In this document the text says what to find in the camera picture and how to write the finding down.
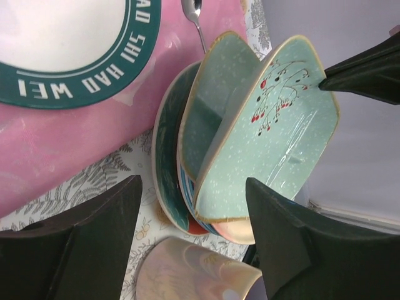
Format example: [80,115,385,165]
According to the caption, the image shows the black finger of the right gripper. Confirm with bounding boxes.
[319,39,399,105]

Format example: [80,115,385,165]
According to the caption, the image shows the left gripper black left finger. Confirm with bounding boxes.
[1,175,143,299]

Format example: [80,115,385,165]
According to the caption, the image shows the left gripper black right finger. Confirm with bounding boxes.
[246,177,399,299]

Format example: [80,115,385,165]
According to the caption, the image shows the pink cream round plate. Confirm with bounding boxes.
[211,219,255,245]

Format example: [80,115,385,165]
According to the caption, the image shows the mint divided tray red berries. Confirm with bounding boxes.
[194,35,340,223]

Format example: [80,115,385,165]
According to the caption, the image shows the floral table mat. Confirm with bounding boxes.
[0,0,273,300]

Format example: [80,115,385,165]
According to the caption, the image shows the stack of coloured plates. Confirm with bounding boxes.
[151,61,216,236]

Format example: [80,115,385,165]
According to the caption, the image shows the pink cloth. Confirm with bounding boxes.
[0,0,251,219]

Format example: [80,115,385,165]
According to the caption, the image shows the small silver spoon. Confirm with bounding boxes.
[181,0,207,53]

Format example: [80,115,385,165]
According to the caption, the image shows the round plate dark green rim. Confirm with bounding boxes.
[1,0,161,109]

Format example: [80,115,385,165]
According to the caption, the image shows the iridescent mug pink handle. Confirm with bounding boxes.
[136,237,267,300]

